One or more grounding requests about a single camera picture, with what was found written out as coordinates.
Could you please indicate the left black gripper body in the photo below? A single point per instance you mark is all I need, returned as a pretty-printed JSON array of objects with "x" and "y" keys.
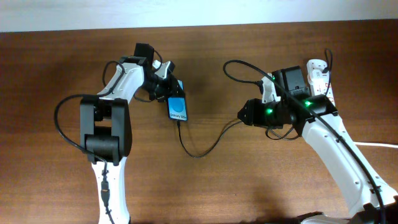
[{"x": 161, "y": 88}]

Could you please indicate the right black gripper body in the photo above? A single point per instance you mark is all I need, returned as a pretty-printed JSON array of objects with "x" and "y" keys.
[{"x": 268, "y": 114}]

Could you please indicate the blue Galaxy smartphone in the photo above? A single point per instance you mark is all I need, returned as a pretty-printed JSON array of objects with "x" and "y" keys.
[{"x": 177, "y": 108}]

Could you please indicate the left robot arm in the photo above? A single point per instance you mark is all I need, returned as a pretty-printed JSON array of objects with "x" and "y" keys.
[{"x": 105, "y": 124}]

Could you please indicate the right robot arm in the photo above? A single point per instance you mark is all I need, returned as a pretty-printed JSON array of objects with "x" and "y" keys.
[{"x": 287, "y": 100}]

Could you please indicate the white charger plug adapter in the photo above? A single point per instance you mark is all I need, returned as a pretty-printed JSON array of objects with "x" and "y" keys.
[{"x": 316, "y": 77}]

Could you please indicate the white power strip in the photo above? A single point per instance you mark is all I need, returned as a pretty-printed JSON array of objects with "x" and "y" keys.
[{"x": 323, "y": 88}]

